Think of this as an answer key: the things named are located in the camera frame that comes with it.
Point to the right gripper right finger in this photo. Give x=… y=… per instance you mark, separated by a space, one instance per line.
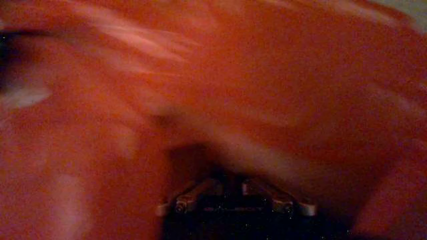
x=274 y=193

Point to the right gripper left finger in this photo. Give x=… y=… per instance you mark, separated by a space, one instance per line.
x=197 y=191

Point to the orange plastic garbage bag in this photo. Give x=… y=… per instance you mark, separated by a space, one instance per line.
x=254 y=82

